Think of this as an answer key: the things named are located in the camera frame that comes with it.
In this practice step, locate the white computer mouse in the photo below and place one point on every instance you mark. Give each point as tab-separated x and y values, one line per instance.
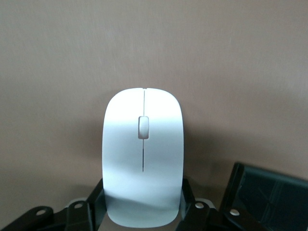
142	163

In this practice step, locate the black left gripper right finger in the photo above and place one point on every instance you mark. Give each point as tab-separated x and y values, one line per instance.
199	216

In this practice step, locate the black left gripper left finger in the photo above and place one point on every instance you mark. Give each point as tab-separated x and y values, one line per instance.
77	216

